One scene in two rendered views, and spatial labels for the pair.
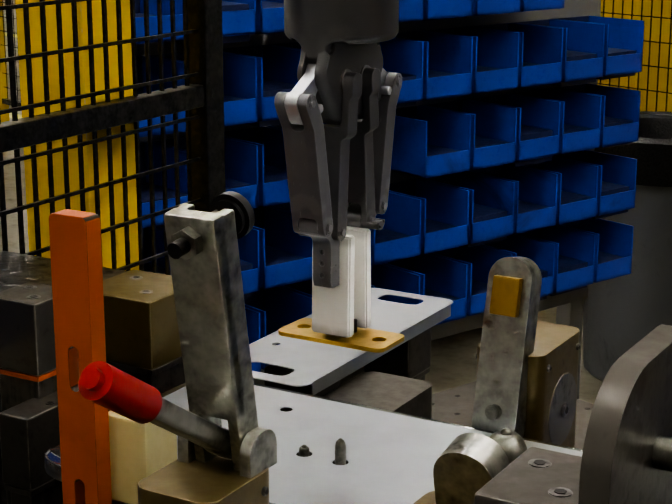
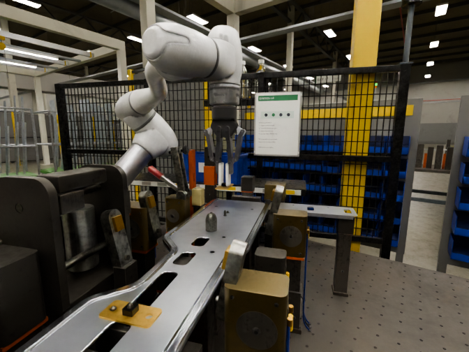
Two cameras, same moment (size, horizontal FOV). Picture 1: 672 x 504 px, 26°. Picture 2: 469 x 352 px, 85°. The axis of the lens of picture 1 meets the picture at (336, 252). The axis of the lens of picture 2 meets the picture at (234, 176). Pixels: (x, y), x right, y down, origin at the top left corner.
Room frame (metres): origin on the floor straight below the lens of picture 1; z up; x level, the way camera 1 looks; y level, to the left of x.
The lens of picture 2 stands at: (0.78, -0.77, 1.26)
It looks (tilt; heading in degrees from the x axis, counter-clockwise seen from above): 10 degrees down; 75
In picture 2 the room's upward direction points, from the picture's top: straight up
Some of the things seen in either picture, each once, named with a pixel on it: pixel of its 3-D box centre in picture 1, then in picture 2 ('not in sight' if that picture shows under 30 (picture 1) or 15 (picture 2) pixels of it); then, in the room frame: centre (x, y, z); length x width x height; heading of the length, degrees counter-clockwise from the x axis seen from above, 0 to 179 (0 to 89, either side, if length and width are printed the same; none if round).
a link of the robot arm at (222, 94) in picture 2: not in sight; (224, 96); (0.96, 0.00, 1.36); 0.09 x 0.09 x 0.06
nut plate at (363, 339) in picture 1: (341, 328); (224, 185); (0.96, 0.00, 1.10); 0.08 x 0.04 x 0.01; 60
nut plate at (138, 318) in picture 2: not in sight; (130, 310); (0.73, -0.41, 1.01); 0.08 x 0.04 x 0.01; 150
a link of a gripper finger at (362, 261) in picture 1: (349, 276); (227, 174); (0.97, -0.01, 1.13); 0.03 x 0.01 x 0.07; 60
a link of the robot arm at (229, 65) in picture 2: not in sight; (220, 56); (0.95, -0.01, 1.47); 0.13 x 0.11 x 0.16; 34
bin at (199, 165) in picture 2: not in sight; (213, 166); (1.02, 0.47, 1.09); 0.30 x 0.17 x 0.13; 145
